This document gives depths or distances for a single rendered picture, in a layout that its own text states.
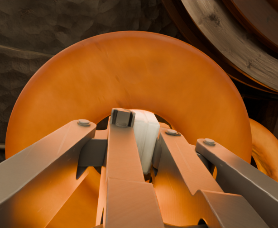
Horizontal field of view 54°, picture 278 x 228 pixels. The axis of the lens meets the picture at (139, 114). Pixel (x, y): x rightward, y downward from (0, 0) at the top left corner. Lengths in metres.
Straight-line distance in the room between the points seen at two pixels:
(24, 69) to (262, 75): 0.30
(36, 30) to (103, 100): 0.31
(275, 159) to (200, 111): 0.26
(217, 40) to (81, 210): 0.21
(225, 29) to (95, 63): 0.18
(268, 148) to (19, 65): 0.35
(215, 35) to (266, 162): 0.20
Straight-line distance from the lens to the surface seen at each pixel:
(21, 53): 0.40
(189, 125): 0.17
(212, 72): 0.17
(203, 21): 0.30
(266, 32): 0.31
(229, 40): 0.31
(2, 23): 0.47
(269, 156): 0.42
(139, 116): 0.15
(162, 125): 0.17
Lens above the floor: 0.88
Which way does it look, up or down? 10 degrees down
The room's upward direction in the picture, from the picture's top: 11 degrees clockwise
